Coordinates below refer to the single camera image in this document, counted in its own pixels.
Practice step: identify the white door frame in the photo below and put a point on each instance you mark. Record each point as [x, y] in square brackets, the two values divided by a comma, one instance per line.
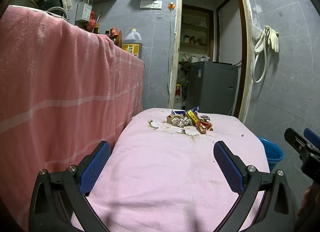
[175, 47]

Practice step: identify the red capped bottle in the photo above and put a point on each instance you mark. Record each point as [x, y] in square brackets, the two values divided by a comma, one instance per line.
[113, 35]

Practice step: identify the blue plastic bucket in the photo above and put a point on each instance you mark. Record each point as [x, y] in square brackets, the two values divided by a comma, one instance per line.
[273, 154]

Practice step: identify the orange wall hook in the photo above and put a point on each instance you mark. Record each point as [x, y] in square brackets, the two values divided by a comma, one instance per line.
[171, 5]

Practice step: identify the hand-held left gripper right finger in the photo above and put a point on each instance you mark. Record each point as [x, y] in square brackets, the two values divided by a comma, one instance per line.
[228, 167]

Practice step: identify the dark sauce bottle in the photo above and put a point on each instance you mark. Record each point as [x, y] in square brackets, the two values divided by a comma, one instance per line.
[95, 28]

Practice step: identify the grey utensil holder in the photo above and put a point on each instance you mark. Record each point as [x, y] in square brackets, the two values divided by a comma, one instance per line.
[83, 11]

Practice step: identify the person's right hand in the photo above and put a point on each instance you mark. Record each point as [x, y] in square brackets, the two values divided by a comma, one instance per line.
[306, 202]

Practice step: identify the red white package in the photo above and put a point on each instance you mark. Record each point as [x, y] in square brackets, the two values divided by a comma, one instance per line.
[178, 95]

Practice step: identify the pile of wrappers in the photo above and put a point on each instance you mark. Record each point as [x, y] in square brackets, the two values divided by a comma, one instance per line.
[192, 120]

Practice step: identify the white paper scraps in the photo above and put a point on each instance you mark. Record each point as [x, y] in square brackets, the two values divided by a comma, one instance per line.
[172, 129]

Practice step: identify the light pink towel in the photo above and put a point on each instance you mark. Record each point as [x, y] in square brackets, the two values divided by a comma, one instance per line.
[170, 172]

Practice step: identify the white rubber gloves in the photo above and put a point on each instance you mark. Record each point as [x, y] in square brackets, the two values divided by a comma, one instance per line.
[273, 38]

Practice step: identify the white wall switch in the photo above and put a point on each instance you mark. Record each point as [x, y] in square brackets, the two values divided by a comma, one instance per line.
[151, 4]

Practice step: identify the metal pot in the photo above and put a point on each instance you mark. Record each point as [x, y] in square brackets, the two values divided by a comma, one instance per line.
[25, 2]

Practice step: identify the grey appliance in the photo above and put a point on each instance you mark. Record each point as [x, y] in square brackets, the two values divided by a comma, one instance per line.
[212, 87]

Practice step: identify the wooden shelf unit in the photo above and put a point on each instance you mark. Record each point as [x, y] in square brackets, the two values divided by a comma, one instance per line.
[195, 34]

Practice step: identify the black wok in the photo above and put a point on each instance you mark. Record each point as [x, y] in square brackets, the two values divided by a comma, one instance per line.
[51, 3]

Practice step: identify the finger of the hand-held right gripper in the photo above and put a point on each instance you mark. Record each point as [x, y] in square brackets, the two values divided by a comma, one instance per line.
[312, 137]
[295, 139]

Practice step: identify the large cooking oil bottle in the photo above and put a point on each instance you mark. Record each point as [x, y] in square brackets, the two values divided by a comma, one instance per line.
[132, 44]

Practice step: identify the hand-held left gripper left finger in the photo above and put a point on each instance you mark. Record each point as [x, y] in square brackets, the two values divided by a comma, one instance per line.
[96, 164]

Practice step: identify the pink checked cloth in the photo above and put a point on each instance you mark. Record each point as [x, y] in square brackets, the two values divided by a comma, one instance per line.
[62, 84]

